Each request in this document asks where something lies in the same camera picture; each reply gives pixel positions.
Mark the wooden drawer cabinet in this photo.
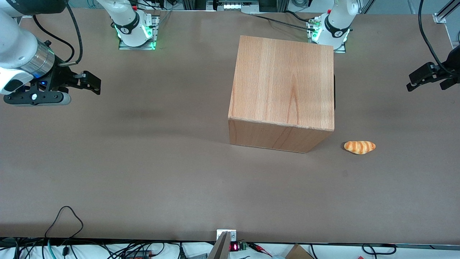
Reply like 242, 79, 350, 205
228, 35, 335, 154

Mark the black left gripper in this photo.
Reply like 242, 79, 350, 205
407, 46, 460, 91

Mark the red alligator clip lead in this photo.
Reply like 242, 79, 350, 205
247, 243, 273, 257

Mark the orange striped bread roll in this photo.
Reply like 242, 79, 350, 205
344, 140, 376, 155

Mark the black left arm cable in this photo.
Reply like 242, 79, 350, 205
418, 0, 451, 71

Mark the brown cardboard piece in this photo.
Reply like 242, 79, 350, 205
285, 244, 314, 259

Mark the black coiled cable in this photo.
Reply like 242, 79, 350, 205
361, 244, 397, 255

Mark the silver camera mount bracket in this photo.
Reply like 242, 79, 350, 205
216, 230, 237, 242

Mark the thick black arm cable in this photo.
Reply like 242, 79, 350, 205
59, 3, 84, 67

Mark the aluminium frame profile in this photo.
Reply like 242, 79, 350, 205
433, 0, 460, 24

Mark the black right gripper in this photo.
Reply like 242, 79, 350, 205
27, 66, 101, 95

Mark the silver lit device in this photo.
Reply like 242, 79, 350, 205
214, 0, 260, 12

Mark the black looped table cable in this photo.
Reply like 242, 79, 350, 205
45, 206, 84, 240

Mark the black cable across table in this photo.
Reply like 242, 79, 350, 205
251, 12, 317, 32

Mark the wooden slat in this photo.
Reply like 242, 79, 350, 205
207, 231, 231, 259

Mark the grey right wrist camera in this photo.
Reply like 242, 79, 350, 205
3, 91, 72, 107

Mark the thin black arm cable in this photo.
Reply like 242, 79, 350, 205
33, 15, 76, 64

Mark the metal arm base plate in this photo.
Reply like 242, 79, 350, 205
306, 20, 347, 54
118, 15, 161, 50

